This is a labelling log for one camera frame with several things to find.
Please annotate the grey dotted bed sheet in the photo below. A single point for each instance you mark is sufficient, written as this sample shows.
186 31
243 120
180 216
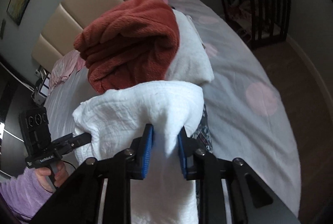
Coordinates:
246 119

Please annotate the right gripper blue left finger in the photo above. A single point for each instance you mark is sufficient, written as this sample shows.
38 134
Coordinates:
144 151

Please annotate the left hand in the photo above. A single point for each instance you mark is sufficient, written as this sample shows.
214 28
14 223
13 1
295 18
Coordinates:
60 176

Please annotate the black shelf with white boxes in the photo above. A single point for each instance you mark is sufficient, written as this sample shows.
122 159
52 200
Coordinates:
258 23

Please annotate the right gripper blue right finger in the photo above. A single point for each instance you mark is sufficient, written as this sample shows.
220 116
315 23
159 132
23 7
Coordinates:
185 153

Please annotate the rust red fleece garment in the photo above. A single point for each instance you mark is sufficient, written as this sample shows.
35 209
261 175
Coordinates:
133 43

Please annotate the white muslin blanket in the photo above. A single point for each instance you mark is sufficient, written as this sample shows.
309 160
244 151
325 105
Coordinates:
153 113

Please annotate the folded white clothes stack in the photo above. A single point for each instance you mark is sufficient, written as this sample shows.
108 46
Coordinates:
191 62

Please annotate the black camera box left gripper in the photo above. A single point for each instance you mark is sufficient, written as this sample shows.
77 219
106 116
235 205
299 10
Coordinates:
35 132

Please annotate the purple fleece left sleeve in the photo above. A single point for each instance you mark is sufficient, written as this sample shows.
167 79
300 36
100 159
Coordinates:
25 194

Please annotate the light pink pillow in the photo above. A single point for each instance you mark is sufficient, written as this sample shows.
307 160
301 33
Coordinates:
64 67

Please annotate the black nightstand with drawers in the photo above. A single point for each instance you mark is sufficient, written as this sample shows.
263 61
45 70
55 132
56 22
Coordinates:
41 89

